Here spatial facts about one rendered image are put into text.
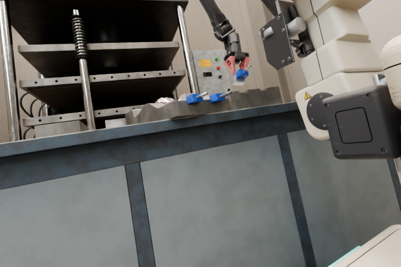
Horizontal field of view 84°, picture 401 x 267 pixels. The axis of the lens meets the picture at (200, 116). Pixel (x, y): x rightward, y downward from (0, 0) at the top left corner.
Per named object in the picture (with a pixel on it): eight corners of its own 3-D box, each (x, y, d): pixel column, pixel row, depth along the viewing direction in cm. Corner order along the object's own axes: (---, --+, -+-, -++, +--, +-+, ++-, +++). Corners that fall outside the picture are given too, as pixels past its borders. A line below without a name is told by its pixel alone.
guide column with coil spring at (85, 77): (105, 199, 142) (80, 9, 156) (95, 201, 140) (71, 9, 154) (105, 198, 147) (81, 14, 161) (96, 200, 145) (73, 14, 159)
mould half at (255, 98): (283, 104, 103) (277, 77, 105) (233, 112, 95) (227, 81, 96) (234, 120, 150) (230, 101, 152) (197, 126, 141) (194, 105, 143)
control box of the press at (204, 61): (259, 219, 181) (225, 47, 197) (227, 230, 171) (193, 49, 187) (246, 212, 202) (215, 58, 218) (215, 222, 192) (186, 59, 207)
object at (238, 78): (256, 71, 91) (255, 60, 93) (246, 71, 90) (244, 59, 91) (241, 85, 103) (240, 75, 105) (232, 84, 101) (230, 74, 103)
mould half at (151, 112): (231, 111, 90) (225, 85, 91) (175, 116, 75) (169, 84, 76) (172, 129, 130) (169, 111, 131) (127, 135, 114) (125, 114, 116)
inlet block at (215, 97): (237, 99, 81) (234, 85, 82) (227, 100, 78) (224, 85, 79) (214, 107, 91) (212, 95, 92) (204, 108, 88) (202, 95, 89)
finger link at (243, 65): (231, 78, 103) (228, 60, 106) (244, 78, 105) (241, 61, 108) (237, 71, 97) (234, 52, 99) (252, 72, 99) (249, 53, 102)
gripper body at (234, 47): (223, 62, 104) (221, 47, 106) (243, 63, 107) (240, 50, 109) (229, 54, 98) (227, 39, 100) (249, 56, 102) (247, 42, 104)
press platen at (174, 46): (179, 46, 183) (178, 41, 184) (18, 52, 146) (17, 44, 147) (165, 75, 249) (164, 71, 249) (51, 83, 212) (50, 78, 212)
